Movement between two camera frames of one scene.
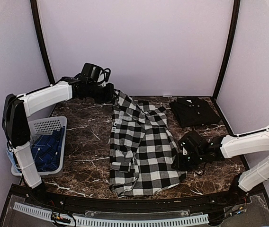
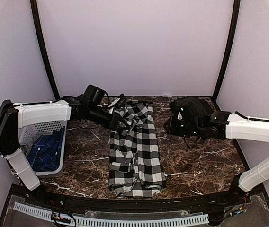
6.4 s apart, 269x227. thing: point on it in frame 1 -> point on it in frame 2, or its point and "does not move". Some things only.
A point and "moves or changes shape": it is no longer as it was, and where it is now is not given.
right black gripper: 180,165 -> 171,129
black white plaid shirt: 142,147 moves or changes shape
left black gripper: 110,93 -> 116,117
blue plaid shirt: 47,150 does not move
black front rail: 45,197 does not move
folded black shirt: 193,111 does not move
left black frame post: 43,41 does not move
